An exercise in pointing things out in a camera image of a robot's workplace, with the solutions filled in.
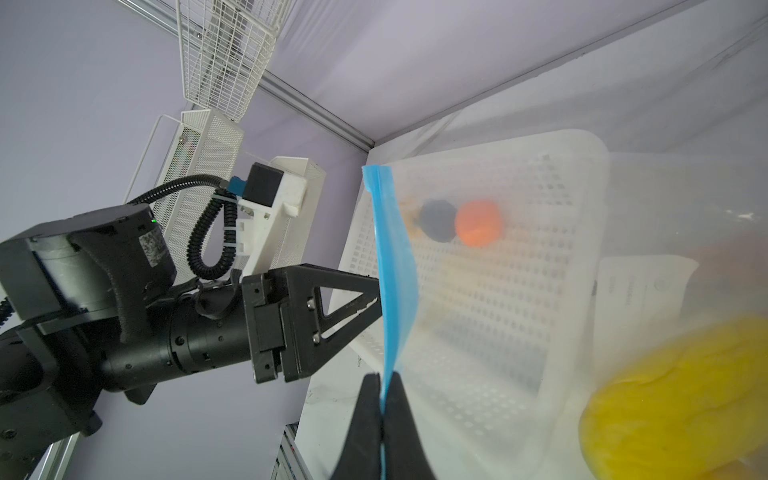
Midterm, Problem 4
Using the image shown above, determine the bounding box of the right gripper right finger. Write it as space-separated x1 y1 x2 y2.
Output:
381 372 436 480

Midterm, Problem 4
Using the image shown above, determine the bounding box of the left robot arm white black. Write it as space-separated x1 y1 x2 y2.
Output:
1 204 381 479

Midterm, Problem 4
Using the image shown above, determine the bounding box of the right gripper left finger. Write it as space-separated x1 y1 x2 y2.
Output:
331 374 382 480

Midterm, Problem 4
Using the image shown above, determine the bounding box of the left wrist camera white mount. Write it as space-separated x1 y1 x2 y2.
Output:
227 157 326 276

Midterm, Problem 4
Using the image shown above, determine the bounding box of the white plastic perforated basket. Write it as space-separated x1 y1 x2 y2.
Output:
343 130 609 479

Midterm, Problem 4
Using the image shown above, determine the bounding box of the white wire wall basket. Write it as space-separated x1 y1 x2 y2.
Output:
175 0 292 122

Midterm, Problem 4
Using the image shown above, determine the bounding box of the clear zip top bag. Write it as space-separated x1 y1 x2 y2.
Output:
362 130 767 479

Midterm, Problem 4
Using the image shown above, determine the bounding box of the black round food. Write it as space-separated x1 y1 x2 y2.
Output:
417 200 457 243

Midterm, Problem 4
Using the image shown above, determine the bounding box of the small orange tangerine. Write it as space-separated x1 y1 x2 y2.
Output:
454 200 503 247

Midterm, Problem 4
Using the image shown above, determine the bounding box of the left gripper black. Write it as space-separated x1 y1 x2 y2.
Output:
98 264 382 404

